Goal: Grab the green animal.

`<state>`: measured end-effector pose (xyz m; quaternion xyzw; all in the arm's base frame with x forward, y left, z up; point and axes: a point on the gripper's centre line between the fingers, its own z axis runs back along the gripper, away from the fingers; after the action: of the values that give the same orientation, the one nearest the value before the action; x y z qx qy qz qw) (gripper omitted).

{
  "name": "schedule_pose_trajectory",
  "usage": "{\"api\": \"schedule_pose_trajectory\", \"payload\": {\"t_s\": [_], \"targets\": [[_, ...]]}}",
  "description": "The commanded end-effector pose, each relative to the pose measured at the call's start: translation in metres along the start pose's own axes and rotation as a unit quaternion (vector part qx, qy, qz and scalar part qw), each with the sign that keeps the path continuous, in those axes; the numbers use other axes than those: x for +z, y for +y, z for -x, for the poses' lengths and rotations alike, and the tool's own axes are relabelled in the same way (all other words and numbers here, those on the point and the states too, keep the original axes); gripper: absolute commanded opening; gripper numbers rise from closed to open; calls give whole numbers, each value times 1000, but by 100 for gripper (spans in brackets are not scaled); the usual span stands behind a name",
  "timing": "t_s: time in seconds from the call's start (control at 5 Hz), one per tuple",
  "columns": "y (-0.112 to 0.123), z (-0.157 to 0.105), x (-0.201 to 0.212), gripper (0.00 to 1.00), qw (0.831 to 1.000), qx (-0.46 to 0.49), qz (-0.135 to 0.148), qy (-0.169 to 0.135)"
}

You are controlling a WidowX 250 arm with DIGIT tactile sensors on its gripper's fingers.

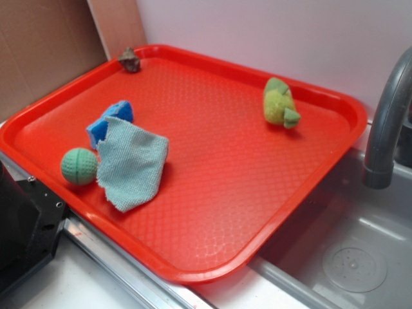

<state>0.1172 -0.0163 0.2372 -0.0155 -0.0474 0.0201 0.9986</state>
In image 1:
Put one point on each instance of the grey plastic sink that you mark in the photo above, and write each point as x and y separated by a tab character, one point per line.
345	246

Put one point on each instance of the grey faucet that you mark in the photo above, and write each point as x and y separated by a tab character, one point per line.
389	140

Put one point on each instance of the brown cardboard panel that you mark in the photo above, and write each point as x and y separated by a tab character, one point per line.
45	44

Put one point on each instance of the red plastic tray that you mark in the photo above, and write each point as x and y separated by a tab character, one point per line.
230	178

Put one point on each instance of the green dimpled ball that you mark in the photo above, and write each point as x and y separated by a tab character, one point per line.
79	166

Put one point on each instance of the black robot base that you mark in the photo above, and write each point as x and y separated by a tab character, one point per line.
32	217

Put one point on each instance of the aluminium rail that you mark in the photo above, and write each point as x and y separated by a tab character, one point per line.
89	271

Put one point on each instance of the light blue cloth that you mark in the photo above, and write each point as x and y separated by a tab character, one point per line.
131	164

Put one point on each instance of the small brown rock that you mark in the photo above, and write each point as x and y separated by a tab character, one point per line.
129	60

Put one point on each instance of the green plush animal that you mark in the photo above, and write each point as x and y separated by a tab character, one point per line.
278	104

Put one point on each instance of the blue sponge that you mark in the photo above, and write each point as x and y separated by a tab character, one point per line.
98	129

